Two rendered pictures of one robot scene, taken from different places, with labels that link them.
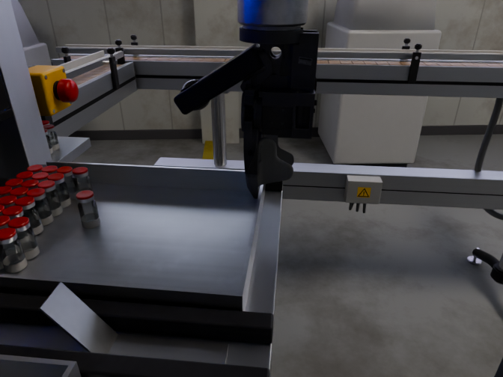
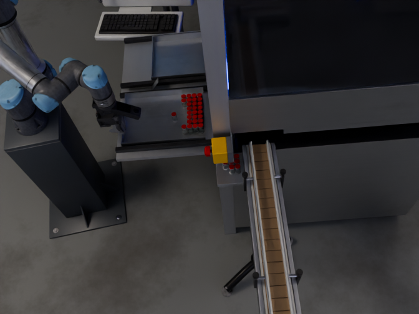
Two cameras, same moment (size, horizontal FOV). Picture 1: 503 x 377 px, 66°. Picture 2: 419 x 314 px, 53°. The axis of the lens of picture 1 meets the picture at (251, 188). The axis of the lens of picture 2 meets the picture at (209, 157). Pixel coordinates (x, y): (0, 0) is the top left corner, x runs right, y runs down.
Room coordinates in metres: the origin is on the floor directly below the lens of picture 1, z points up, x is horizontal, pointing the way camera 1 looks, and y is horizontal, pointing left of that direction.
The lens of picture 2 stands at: (1.50, 0.29, 2.30)
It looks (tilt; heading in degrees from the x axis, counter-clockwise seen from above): 59 degrees down; 178
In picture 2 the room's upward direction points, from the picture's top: 8 degrees counter-clockwise
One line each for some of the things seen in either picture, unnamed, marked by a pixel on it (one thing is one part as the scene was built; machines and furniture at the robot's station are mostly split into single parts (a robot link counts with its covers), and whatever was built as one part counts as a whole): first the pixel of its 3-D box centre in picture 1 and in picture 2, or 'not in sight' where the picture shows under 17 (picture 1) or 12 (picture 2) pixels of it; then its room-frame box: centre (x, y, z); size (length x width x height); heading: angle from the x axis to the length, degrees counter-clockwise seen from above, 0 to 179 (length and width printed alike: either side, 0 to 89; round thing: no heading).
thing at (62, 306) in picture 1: (139, 327); (143, 85); (0.23, 0.09, 0.91); 0.14 x 0.03 x 0.06; 84
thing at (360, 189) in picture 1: (362, 189); not in sight; (1.24, -0.40, 0.50); 0.12 x 0.05 x 0.09; 84
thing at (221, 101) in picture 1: (221, 185); not in sight; (1.36, 0.12, 0.46); 0.09 x 0.09 x 0.77; 84
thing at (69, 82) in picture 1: (64, 90); (209, 151); (0.68, 0.32, 0.99); 0.04 x 0.04 x 0.04; 84
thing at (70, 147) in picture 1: (40, 152); (234, 169); (0.70, 0.41, 0.87); 0.14 x 0.13 x 0.02; 84
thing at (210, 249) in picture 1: (120, 221); (163, 116); (0.41, 0.16, 0.90); 0.34 x 0.26 x 0.04; 84
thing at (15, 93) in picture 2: not in sight; (15, 98); (0.22, -0.45, 0.96); 0.13 x 0.12 x 0.14; 136
